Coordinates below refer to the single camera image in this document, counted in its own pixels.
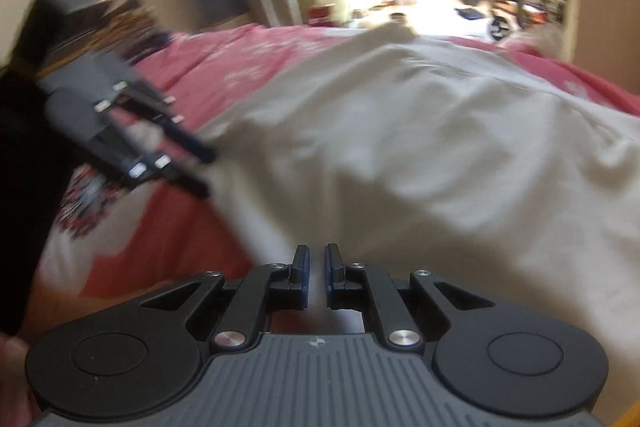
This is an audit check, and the white sweatshirt orange bear outline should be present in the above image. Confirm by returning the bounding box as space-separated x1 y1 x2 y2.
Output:
200 25 639 421

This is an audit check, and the pink floral bed blanket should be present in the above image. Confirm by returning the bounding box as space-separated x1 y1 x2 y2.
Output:
34 24 640 298

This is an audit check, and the stack of folded clothes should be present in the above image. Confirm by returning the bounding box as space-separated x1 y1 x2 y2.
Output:
92 0 172 64

